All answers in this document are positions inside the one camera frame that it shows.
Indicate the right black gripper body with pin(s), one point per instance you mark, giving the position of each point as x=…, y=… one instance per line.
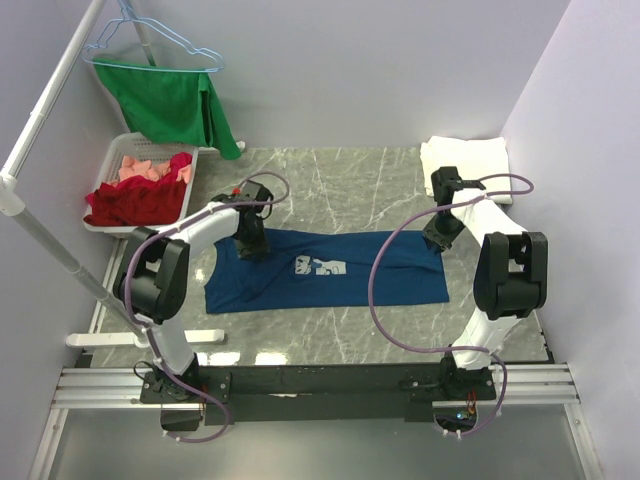
x=443, y=230

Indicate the green hanging cloth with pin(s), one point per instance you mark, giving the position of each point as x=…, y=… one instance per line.
x=169, y=106

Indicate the pink garment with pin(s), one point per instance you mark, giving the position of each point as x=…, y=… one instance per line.
x=155, y=172

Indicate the magenta garment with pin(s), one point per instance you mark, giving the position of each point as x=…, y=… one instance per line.
x=180, y=164

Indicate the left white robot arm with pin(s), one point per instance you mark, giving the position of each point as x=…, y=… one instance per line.
x=152, y=278

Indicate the light blue wire hanger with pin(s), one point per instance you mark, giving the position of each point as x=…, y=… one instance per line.
x=160, y=49

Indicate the folded white t shirt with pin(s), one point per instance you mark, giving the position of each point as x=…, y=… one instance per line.
x=474, y=159

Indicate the blue mickey t shirt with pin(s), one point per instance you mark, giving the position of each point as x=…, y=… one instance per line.
x=311, y=270

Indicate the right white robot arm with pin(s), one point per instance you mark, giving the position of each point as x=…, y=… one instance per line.
x=510, y=281

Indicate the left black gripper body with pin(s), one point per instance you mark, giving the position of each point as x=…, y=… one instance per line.
x=252, y=242

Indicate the dark red garment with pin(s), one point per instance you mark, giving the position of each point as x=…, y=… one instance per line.
x=136, y=202

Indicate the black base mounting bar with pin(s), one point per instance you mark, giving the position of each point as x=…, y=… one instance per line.
x=316, y=392

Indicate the white rack foot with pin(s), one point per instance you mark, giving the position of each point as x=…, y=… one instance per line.
x=120, y=339

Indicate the aluminium rail frame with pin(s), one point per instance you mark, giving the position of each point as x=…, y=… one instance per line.
x=119, y=388

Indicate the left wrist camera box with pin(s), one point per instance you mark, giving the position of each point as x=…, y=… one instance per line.
x=248, y=190

